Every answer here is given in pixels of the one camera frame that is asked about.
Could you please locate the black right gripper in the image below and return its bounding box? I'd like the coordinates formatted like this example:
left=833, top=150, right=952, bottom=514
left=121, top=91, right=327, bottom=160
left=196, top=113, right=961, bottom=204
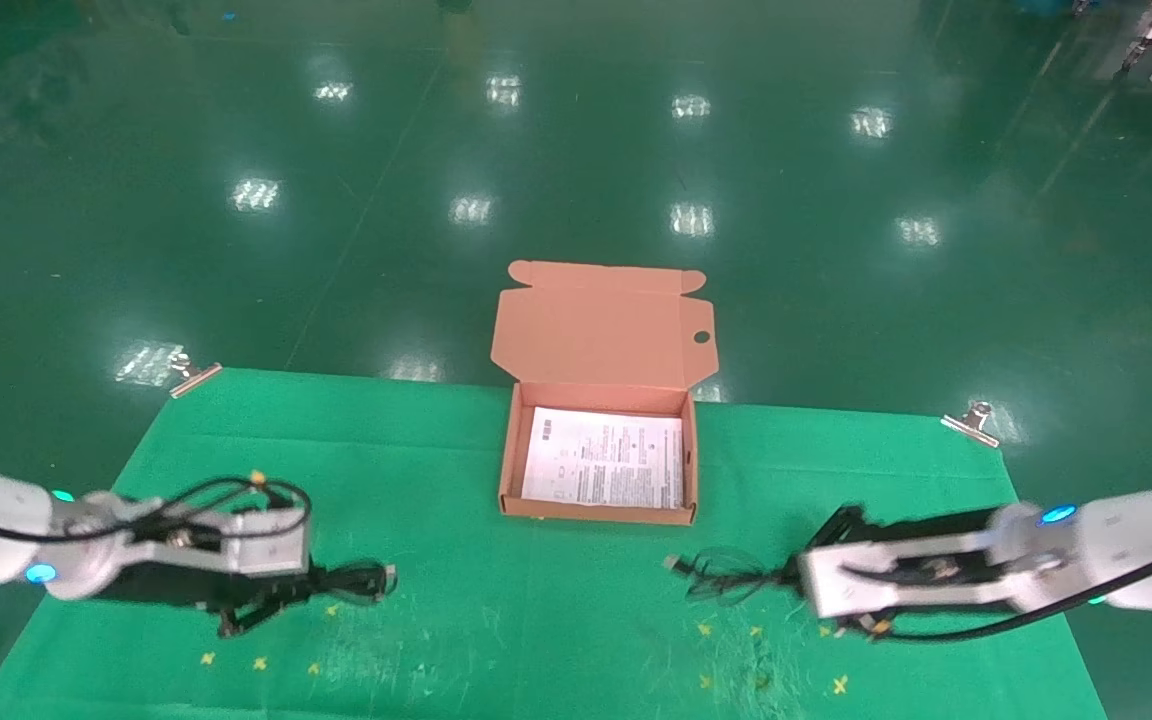
left=802, top=505, right=999, bottom=551

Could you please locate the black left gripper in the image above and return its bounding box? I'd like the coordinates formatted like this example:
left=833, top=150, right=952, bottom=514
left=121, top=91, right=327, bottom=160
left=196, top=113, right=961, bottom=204
left=94, top=538, right=318, bottom=639

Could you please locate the black data cable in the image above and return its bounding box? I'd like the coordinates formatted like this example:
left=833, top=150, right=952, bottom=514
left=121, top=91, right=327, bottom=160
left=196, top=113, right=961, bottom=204
left=306, top=562, right=398, bottom=605

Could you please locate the black mouse cable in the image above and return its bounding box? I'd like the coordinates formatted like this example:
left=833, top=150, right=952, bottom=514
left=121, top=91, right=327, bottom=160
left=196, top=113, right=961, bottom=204
left=663, top=547, right=803, bottom=605

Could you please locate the orange cardboard box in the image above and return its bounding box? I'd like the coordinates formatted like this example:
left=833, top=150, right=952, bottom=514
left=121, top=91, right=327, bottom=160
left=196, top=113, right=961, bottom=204
left=490, top=260, right=719, bottom=526

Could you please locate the metal binder clip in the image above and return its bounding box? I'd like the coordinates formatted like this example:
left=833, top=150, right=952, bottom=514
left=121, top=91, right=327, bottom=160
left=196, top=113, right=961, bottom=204
left=939, top=400, right=1001, bottom=449
left=167, top=350, right=224, bottom=399

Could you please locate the green table mat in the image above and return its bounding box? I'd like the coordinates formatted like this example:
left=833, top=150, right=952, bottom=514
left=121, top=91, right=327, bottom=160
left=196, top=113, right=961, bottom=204
left=0, top=367, right=1109, bottom=720

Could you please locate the white printed instruction sheet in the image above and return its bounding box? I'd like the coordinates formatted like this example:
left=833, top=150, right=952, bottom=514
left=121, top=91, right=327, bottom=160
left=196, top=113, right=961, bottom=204
left=520, top=406, right=686, bottom=509

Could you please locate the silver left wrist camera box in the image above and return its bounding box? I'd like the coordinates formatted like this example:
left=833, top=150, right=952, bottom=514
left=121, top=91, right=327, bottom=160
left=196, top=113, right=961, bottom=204
left=224, top=507, right=311, bottom=578

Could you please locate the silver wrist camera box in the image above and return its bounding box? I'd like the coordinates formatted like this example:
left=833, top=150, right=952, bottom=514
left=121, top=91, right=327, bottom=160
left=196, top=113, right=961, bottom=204
left=224, top=507, right=311, bottom=578
left=797, top=529, right=1016, bottom=620

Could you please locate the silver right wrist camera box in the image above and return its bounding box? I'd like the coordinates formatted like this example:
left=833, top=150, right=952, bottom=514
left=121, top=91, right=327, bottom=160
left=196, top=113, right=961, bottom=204
left=797, top=529, right=1016, bottom=620

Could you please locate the black left wrist camera cable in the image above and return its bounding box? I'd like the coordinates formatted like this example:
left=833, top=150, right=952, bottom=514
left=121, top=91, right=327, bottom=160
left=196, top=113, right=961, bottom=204
left=0, top=474, right=314, bottom=547

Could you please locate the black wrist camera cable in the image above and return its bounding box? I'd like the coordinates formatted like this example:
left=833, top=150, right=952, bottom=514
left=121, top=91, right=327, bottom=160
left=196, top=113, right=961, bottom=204
left=0, top=474, right=314, bottom=547
left=836, top=538, right=1152, bottom=644

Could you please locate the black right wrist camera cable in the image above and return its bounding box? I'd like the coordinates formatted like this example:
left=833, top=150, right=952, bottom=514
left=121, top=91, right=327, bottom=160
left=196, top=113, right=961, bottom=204
left=836, top=538, right=1152, bottom=644

